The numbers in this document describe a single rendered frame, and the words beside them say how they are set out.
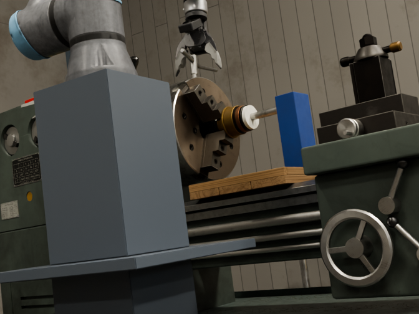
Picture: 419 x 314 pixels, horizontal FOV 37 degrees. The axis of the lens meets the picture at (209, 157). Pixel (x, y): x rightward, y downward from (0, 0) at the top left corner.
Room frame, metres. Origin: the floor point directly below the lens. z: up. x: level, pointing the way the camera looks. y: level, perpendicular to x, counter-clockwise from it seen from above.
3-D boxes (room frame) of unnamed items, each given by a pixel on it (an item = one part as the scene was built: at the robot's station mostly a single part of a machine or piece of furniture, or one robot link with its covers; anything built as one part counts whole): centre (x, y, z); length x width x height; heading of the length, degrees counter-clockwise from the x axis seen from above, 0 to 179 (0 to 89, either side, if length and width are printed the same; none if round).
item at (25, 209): (2.09, 0.36, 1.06); 0.59 x 0.48 x 0.39; 52
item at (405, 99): (1.44, -0.38, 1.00); 0.20 x 0.10 x 0.05; 52
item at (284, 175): (1.71, -0.16, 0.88); 0.36 x 0.30 x 0.04; 142
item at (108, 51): (1.27, 0.20, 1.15); 0.15 x 0.15 x 0.10
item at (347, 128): (1.28, -0.29, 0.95); 0.07 x 0.04 x 0.04; 142
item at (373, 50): (1.43, -0.40, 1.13); 0.08 x 0.08 x 0.03
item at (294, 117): (1.65, -0.24, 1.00); 0.08 x 0.06 x 0.23; 142
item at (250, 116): (1.70, -0.17, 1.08); 0.13 x 0.07 x 0.07; 52
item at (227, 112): (1.77, -0.09, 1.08); 0.09 x 0.09 x 0.09; 52
